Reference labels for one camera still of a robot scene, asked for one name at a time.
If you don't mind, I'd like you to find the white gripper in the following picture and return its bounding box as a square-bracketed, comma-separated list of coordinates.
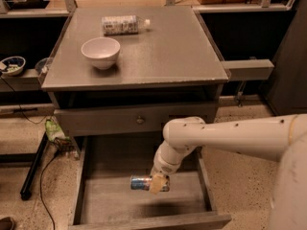
[150, 153, 181, 194]

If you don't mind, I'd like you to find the blue silver redbull can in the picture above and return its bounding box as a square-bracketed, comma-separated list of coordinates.
[130, 174, 171, 193]

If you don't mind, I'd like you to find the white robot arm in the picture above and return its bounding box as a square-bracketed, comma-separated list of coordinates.
[150, 114, 307, 230]

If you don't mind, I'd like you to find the open grey middle drawer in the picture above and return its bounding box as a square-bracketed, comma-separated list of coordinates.
[68, 132, 231, 230]

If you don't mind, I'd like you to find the closed grey top drawer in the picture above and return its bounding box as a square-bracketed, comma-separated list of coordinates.
[55, 102, 217, 137]

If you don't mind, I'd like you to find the grey wooden drawer cabinet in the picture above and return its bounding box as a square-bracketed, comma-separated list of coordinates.
[40, 6, 230, 158]

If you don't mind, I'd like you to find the green snack bag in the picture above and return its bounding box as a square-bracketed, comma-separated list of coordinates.
[45, 119, 69, 142]

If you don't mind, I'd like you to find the white ceramic bowl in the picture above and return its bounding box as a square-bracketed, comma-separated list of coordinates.
[81, 37, 121, 70]

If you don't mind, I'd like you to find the grey side shelf beam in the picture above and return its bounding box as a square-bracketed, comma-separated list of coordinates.
[222, 59, 274, 81]

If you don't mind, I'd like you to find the dark shoe tip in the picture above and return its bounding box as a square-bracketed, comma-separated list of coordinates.
[0, 217, 15, 230]

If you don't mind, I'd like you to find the clear plastic water bottle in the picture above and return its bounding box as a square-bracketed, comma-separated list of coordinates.
[102, 15, 151, 35]

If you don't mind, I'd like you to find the blue patterned small bowl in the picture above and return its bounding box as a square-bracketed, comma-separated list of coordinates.
[0, 56, 26, 77]

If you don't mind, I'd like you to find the black floor cable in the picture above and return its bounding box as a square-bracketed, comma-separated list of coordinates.
[38, 150, 62, 230]

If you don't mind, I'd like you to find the black metal frame leg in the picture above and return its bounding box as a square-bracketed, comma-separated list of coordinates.
[20, 133, 48, 200]

